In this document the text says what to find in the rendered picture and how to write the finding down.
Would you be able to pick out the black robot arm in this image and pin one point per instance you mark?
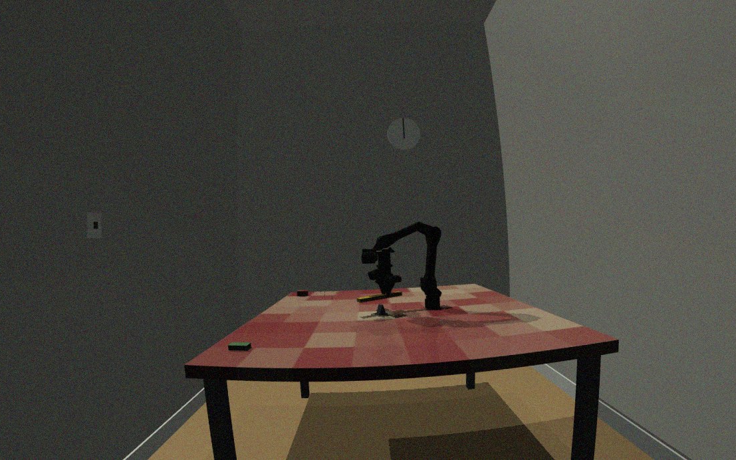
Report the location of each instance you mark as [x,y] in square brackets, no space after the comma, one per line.
[428,282]

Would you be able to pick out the small green block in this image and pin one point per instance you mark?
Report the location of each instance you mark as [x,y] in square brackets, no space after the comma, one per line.
[239,346]

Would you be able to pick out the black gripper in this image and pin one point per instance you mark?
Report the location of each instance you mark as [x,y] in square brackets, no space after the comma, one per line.
[386,284]

